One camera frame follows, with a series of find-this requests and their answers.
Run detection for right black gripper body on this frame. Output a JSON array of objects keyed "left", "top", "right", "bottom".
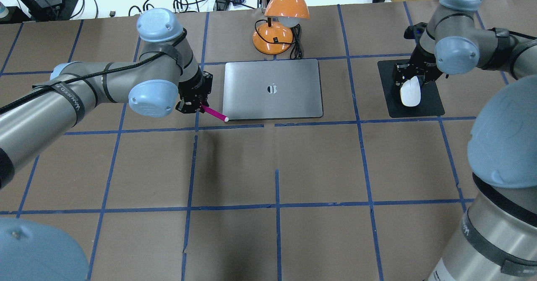
[{"left": 392, "top": 44, "right": 443, "bottom": 93}]

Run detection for white computer mouse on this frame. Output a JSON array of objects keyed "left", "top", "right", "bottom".
[{"left": 399, "top": 76, "right": 421, "bottom": 107}]

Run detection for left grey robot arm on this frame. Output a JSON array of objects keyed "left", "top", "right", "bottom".
[{"left": 0, "top": 8, "right": 213, "bottom": 281}]

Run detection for silver laptop notebook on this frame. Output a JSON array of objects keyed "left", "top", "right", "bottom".
[{"left": 222, "top": 59, "right": 323, "bottom": 120}]

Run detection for black lamp power cable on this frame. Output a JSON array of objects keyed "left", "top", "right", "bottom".
[{"left": 256, "top": 17, "right": 304, "bottom": 60}]

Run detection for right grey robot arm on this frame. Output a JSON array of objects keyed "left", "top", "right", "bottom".
[{"left": 393, "top": 0, "right": 537, "bottom": 281}]

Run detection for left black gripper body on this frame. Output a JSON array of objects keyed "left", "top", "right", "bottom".
[{"left": 176, "top": 70, "right": 213, "bottom": 114}]

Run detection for black mousepad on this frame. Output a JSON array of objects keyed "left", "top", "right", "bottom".
[{"left": 377, "top": 59, "right": 445, "bottom": 118}]

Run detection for orange desk lamp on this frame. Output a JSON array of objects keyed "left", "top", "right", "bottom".
[{"left": 253, "top": 0, "right": 310, "bottom": 60}]

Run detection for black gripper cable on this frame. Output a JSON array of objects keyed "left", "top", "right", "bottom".
[{"left": 0, "top": 27, "right": 187, "bottom": 116}]

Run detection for pink pen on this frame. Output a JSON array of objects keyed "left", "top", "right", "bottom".
[{"left": 200, "top": 104, "right": 229, "bottom": 122}]

